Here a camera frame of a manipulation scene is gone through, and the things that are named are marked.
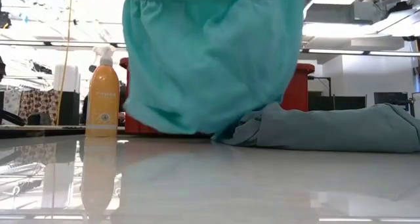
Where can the turquoise garment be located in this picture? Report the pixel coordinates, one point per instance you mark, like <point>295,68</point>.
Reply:
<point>213,69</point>

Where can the grey-green pants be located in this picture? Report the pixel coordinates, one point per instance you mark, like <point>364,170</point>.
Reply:
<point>328,132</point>

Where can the red plastic laundry bin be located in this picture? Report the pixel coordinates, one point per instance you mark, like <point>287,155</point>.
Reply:
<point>297,89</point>

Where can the orange spray bottle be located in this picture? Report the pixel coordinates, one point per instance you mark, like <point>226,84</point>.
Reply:
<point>102,102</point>

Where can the black monitor row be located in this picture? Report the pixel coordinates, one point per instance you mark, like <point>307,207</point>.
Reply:
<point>341,103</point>

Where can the black box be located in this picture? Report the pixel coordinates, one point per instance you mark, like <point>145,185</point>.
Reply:
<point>69,109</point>

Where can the white cylinder container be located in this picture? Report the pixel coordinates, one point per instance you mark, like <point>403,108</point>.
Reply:
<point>67,79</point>

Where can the brown patterned cloth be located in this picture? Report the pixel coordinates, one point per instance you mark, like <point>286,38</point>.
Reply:
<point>39,105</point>

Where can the ceiling light rail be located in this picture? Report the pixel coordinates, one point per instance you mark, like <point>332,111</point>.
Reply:
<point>361,52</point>

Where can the black aluminium table frame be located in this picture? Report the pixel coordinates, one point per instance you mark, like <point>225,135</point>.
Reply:
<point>39,134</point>

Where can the dark wall screen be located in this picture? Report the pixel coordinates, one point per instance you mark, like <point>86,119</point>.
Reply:
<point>390,97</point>

